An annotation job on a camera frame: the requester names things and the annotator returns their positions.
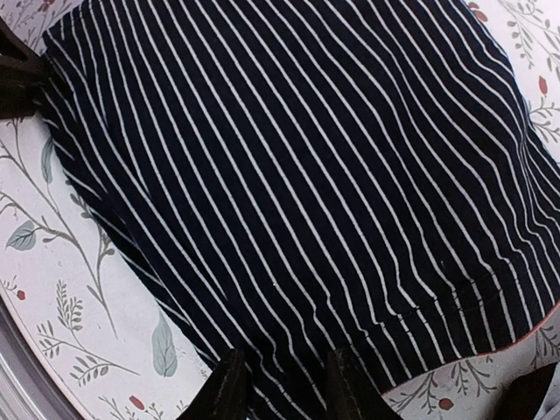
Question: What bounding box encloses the floral tablecloth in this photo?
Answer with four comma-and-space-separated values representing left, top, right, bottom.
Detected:
1, 1, 559, 419

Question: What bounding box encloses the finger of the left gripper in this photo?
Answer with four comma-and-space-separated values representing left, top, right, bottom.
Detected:
1, 20, 49, 120

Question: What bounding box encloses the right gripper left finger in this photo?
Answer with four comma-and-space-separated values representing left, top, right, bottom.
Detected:
177, 349, 246, 420

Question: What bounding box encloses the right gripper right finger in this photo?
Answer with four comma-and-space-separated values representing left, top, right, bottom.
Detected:
325, 349, 402, 420

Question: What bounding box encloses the front aluminium rail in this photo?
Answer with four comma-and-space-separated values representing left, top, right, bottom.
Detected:
1, 304, 82, 419

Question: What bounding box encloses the navy striped underwear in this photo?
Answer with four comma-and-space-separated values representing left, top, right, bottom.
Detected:
39, 1, 559, 419

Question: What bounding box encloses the white black-trimmed underwear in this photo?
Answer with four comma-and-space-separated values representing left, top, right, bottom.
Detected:
494, 363, 559, 420

